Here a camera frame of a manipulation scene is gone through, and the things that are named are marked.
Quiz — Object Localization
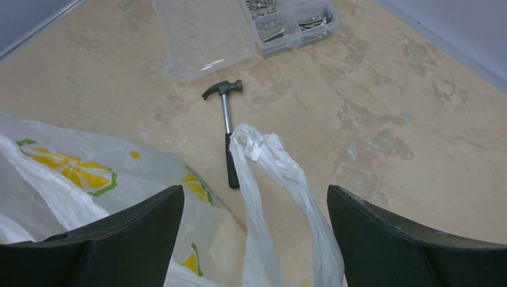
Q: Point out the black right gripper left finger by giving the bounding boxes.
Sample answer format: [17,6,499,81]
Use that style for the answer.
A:
[1,185,184,286]

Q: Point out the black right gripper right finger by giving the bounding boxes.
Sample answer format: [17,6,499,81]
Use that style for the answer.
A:
[326,185,506,286]

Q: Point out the clear plastic screw box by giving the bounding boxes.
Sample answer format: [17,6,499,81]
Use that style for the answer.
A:
[151,1,340,83]

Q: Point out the small black handled hammer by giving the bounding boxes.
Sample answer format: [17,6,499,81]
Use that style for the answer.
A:
[201,80,243,190]

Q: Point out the white plastic bag lemon print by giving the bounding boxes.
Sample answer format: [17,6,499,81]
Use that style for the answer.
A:
[1,113,344,286]

